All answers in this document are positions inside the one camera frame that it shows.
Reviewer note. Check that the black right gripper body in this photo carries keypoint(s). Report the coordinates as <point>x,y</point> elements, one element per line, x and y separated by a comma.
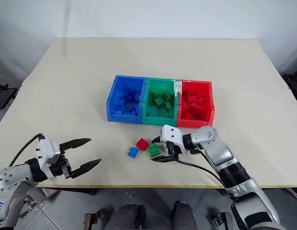
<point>174,149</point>

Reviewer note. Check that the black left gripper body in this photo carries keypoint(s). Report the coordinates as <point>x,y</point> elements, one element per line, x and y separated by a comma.
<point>58,167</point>

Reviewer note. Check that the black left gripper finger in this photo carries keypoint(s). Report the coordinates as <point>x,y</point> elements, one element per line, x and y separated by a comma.
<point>87,165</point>
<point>75,142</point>

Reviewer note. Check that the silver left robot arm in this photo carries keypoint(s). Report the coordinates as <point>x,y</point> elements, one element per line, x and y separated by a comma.
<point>12,175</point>

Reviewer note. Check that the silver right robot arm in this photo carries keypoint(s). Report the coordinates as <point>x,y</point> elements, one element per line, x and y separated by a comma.
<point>210,139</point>

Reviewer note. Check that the green toy block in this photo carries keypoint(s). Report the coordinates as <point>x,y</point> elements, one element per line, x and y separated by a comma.
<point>154,151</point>
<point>158,100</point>
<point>167,97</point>
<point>168,106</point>

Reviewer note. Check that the red toy block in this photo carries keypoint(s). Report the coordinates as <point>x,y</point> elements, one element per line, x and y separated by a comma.
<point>142,144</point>
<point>201,100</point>
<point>192,98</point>

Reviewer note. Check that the green plastic bin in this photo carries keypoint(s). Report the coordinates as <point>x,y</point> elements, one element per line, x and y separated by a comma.
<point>151,118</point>

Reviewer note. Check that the blue toy block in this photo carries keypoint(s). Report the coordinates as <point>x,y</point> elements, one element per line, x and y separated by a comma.
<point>137,95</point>
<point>132,152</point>

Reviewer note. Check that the red plastic bin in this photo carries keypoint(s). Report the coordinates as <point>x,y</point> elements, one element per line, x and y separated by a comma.
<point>208,107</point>

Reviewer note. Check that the blue plastic bin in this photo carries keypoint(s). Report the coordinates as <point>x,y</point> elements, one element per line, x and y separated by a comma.
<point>116,95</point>

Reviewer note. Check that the dark rounded shape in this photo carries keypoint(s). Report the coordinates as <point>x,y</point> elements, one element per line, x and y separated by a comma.
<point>125,216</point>
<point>185,215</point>

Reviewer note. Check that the black mesh stand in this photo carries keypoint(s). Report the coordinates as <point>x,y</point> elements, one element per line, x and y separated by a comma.
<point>3,95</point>

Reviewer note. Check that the black equipment case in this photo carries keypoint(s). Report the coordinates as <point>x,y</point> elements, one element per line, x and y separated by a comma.
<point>293,88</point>

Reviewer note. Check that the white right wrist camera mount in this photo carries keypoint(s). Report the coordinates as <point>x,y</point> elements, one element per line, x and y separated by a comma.
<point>171,135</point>

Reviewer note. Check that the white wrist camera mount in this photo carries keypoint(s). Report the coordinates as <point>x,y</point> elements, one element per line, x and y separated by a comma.
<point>171,135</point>
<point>46,151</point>

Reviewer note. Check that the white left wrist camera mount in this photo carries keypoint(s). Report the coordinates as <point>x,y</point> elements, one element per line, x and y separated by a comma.
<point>46,151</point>

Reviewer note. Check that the brown metal bracket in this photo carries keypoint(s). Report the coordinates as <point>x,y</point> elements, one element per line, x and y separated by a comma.
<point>222,220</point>
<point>91,221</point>

